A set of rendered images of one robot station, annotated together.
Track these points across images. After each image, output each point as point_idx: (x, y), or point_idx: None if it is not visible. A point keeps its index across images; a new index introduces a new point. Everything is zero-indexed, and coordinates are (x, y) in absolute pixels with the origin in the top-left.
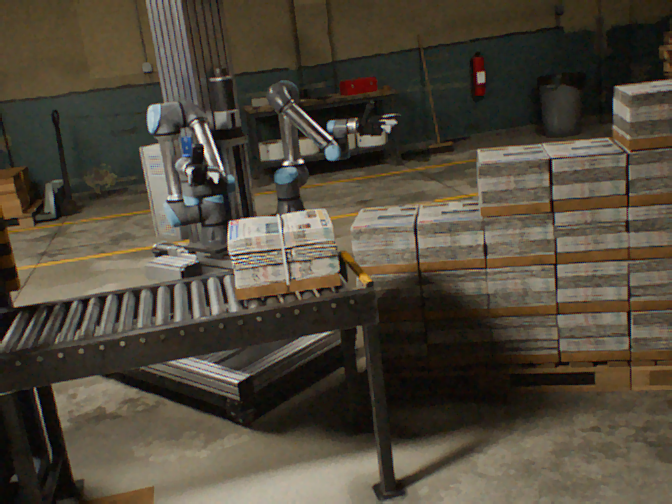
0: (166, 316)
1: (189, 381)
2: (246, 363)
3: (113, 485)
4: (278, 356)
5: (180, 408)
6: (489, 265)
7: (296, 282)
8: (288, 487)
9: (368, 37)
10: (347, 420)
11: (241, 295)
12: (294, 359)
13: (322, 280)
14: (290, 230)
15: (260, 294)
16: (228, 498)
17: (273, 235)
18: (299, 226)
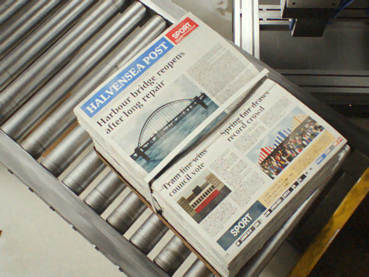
0: (18, 93)
1: (233, 19)
2: (287, 57)
3: (85, 82)
4: (319, 84)
5: (226, 25)
6: None
7: (166, 223)
8: (165, 244)
9: None
10: (311, 213)
11: (101, 158)
12: (338, 97)
13: (200, 258)
14: (167, 190)
15: (123, 180)
16: (119, 201)
17: (135, 171)
18: (200, 187)
